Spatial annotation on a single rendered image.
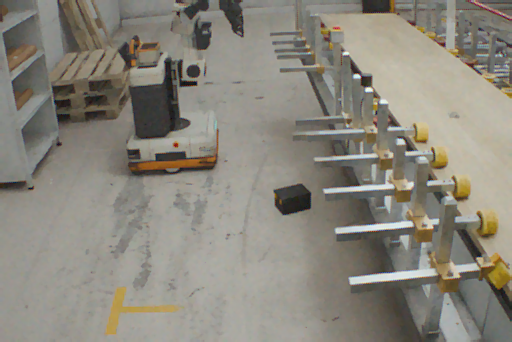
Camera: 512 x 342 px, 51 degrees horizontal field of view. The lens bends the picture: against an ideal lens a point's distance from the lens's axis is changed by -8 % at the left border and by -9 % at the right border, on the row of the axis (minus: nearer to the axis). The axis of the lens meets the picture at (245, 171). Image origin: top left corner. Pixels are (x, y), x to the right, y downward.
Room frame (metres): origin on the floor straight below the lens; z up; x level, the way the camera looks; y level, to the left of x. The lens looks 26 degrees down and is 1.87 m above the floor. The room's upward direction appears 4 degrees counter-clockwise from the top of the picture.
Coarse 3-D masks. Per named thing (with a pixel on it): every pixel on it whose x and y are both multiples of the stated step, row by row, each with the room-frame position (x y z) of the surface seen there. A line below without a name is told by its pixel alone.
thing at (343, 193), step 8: (384, 184) 1.70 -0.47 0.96; (392, 184) 1.70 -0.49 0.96; (432, 184) 1.67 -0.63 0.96; (440, 184) 1.67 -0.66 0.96; (448, 184) 1.67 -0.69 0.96; (328, 192) 1.68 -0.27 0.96; (336, 192) 1.67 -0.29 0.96; (344, 192) 1.67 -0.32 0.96; (352, 192) 1.67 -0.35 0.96; (360, 192) 1.67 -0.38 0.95; (368, 192) 1.67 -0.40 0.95; (376, 192) 1.67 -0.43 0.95; (384, 192) 1.67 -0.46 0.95; (392, 192) 1.67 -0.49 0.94; (432, 192) 1.67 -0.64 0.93; (328, 200) 1.67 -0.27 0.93; (336, 200) 1.67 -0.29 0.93
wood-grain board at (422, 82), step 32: (352, 32) 4.31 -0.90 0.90; (384, 32) 4.28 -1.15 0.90; (416, 32) 4.26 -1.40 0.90; (384, 64) 3.37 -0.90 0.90; (416, 64) 3.35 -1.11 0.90; (448, 64) 3.33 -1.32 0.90; (384, 96) 2.77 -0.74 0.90; (416, 96) 2.75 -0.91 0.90; (448, 96) 2.73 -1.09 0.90; (480, 96) 2.71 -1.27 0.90; (448, 128) 2.30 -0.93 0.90; (480, 128) 2.28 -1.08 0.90; (480, 160) 1.95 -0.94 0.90; (448, 192) 1.71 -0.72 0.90; (480, 192) 1.69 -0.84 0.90
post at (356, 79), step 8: (352, 80) 2.47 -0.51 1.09; (360, 80) 2.46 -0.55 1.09; (352, 88) 2.47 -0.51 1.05; (360, 88) 2.46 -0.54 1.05; (352, 96) 2.48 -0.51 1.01; (360, 96) 2.46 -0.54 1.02; (352, 104) 2.48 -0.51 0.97; (352, 112) 2.48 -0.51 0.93; (360, 112) 2.46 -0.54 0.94; (352, 120) 2.48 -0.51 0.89; (360, 120) 2.46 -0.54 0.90
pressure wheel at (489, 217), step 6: (480, 210) 1.44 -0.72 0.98; (486, 210) 1.44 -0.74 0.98; (492, 210) 1.43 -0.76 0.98; (480, 216) 1.44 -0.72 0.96; (486, 216) 1.41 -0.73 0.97; (492, 216) 1.41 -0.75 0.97; (498, 216) 1.41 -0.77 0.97; (486, 222) 1.40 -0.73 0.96; (492, 222) 1.40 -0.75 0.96; (498, 222) 1.40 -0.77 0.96; (480, 228) 1.42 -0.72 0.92; (486, 228) 1.39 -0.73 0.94; (492, 228) 1.39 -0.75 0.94; (498, 228) 1.39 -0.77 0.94; (480, 234) 1.41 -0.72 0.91; (486, 234) 1.41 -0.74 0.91
